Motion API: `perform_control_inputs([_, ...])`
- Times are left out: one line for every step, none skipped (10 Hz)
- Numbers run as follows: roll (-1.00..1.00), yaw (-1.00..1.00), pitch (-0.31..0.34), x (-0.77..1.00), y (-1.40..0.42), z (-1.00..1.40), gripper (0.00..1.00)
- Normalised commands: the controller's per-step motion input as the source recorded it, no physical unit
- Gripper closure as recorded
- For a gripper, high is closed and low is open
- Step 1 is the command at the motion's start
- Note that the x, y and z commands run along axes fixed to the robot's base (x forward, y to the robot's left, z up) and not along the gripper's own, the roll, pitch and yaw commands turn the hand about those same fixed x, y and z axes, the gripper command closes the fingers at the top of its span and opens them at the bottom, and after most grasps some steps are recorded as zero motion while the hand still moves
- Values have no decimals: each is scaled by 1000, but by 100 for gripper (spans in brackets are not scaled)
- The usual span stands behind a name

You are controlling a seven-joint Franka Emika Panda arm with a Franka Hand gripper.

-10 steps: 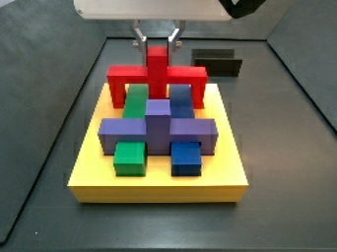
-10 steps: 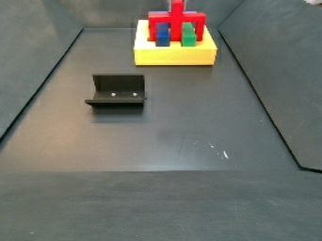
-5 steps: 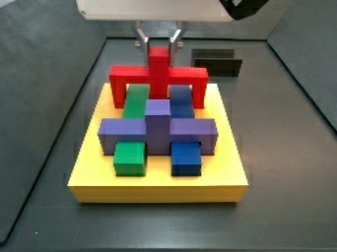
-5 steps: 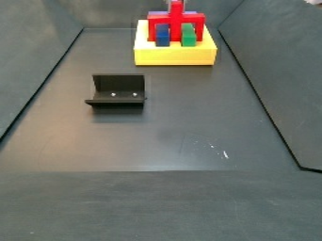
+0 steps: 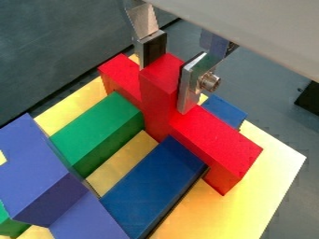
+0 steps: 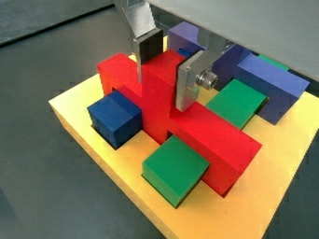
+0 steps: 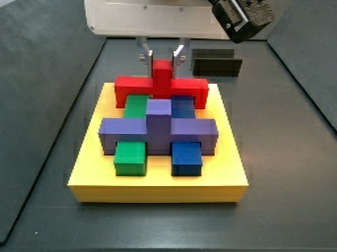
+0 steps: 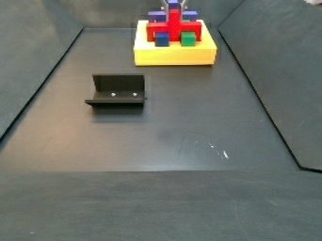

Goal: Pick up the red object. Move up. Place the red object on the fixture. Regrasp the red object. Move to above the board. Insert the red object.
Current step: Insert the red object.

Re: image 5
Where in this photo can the yellow base board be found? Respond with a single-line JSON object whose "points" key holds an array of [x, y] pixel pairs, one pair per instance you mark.
{"points": [[204, 214]]}

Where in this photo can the red cross block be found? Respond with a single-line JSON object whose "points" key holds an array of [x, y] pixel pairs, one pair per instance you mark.
{"points": [[149, 87]]}

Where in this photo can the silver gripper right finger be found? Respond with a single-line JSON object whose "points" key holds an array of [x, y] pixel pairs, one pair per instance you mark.
{"points": [[196, 73]]}

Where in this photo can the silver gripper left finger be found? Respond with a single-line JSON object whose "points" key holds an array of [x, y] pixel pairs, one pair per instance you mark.
{"points": [[149, 39]]}

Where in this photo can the blue long block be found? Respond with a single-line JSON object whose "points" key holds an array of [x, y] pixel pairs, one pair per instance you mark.
{"points": [[149, 190]]}

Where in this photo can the purple cross block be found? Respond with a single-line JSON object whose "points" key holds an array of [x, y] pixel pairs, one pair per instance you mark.
{"points": [[41, 193]]}

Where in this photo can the green long block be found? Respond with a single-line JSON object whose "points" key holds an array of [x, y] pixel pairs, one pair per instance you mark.
{"points": [[87, 142]]}

